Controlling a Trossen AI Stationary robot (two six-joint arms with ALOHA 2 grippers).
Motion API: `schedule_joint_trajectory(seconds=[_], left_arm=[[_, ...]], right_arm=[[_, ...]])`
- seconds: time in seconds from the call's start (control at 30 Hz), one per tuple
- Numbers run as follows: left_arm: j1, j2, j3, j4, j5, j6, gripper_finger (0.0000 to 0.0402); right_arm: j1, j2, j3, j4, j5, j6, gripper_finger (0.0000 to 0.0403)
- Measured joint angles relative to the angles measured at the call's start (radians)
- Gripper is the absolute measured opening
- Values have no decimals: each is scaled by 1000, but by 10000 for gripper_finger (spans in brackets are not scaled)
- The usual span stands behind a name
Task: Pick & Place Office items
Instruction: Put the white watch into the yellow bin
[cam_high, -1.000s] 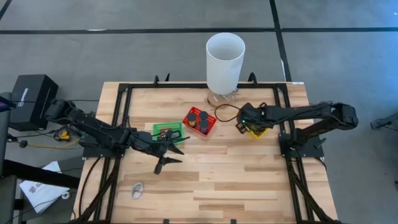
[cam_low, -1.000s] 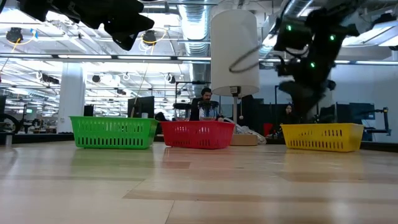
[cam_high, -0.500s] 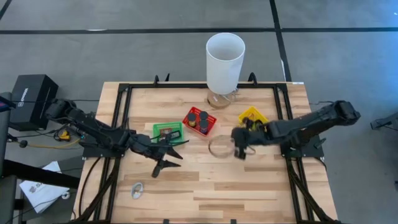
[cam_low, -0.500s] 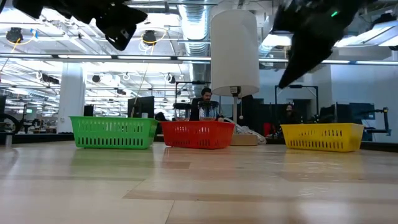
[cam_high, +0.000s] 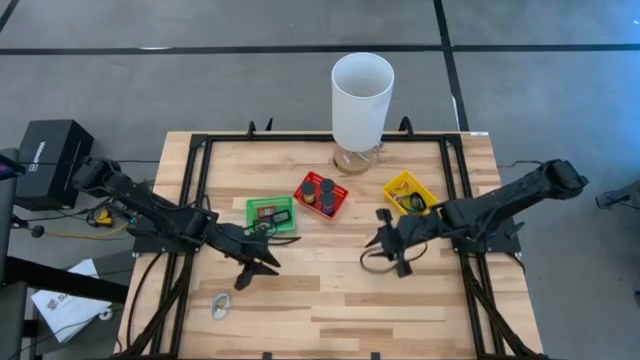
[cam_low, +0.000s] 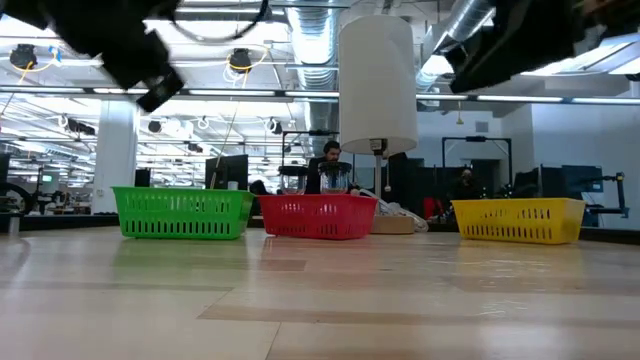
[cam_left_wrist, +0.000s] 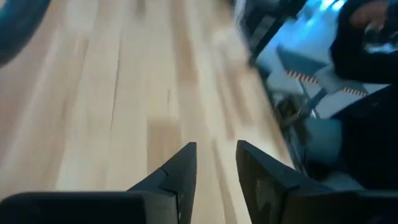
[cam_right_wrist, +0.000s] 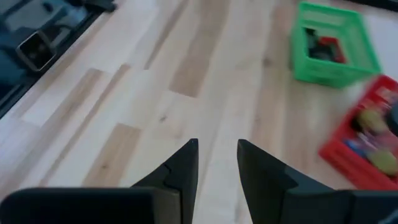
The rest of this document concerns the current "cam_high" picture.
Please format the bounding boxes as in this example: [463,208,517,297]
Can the left arm's black gripper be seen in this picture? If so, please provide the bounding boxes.
[204,223,283,293]

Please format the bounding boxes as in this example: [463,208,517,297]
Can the right arm's black gripper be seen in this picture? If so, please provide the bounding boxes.
[364,208,451,280]

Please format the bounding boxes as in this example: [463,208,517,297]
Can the black wristwatch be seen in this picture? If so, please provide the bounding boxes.
[402,192,429,214]

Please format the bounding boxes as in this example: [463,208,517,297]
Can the green plastic basket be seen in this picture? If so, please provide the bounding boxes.
[245,195,297,235]

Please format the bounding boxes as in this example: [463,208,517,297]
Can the yellow plastic basket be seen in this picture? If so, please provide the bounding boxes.
[382,170,441,217]

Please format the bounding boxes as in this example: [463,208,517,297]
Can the red plastic basket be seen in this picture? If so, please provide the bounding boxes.
[292,170,350,221]

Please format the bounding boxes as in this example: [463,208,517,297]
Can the white shade wooden base lamp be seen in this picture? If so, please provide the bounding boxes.
[330,52,396,176]

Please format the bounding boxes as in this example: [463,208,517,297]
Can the white paper sheets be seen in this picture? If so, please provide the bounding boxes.
[30,258,114,344]

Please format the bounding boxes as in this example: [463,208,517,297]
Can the black cardboard box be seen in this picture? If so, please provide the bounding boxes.
[16,118,95,211]

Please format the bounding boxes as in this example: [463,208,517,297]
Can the black stand device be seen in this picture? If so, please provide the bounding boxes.
[594,179,640,209]

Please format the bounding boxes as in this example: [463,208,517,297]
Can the right arm's black cable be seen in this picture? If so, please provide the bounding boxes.
[358,243,430,275]

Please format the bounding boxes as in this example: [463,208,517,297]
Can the arm's black cable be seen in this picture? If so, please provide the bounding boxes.
[242,219,302,247]
[358,243,430,275]

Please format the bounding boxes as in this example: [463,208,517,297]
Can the left arm's black cable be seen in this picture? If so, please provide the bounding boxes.
[242,219,302,247]

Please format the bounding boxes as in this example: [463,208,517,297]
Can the clear lamp cable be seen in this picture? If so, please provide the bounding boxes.
[357,143,387,167]

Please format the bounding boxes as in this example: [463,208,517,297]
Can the black metal table frame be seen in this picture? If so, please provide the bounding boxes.
[117,117,551,360]

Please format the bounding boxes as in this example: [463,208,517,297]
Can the yellow cable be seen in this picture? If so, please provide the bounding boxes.
[45,209,131,240]

